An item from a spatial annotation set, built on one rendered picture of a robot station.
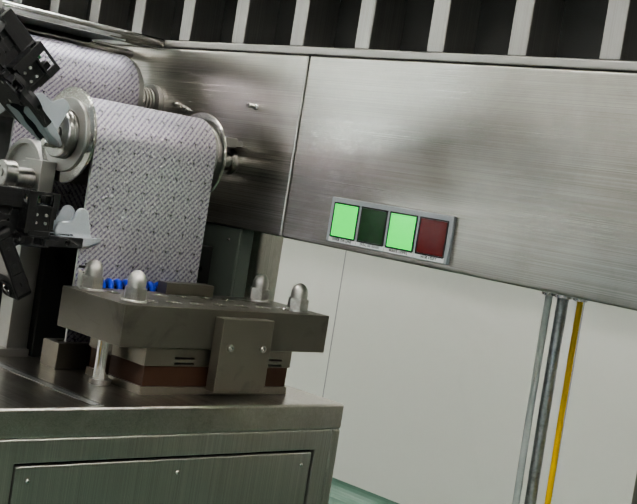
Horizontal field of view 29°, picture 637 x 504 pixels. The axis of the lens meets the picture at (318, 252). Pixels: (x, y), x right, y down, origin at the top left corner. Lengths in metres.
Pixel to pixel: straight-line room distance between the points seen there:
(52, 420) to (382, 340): 3.47
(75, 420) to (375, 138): 0.63
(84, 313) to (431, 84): 0.60
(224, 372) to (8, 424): 0.38
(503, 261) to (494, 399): 2.95
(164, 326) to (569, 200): 0.59
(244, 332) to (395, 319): 3.15
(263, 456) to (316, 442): 0.11
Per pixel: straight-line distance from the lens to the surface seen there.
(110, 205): 1.95
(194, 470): 1.82
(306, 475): 1.97
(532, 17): 1.79
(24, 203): 1.85
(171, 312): 1.80
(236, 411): 1.84
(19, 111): 1.92
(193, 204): 2.05
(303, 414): 1.93
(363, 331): 5.11
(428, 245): 1.82
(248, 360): 1.88
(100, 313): 1.80
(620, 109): 1.67
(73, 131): 1.93
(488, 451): 4.70
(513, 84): 1.78
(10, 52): 1.88
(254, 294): 2.06
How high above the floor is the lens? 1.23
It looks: 3 degrees down
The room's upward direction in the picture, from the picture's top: 9 degrees clockwise
